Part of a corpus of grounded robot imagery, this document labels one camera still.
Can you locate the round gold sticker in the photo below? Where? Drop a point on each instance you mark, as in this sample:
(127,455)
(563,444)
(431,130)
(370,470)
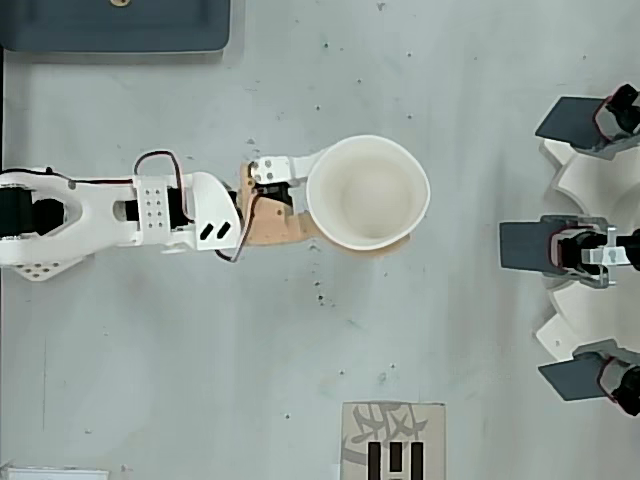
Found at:
(120,2)

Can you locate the dark grey tray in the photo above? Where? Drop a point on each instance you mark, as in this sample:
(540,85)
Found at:
(115,30)

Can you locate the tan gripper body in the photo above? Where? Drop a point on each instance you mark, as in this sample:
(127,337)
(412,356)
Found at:
(272,222)

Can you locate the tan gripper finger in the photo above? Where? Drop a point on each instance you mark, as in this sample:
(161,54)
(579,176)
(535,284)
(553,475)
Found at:
(307,227)

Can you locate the grey paddle actuator unit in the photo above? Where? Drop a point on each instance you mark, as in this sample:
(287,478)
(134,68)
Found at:
(570,380)
(525,245)
(570,122)

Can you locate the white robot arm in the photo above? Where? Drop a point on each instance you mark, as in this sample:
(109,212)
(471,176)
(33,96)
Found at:
(100,225)

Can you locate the black paper cup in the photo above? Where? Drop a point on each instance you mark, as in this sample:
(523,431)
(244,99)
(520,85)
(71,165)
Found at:
(370,195)

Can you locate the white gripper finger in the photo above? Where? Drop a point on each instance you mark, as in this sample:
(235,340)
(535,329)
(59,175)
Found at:
(280,169)

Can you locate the white flat sheet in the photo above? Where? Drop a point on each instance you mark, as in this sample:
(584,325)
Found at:
(55,474)

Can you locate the cardboard card with black print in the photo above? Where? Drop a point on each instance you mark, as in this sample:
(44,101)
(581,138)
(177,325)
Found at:
(395,425)

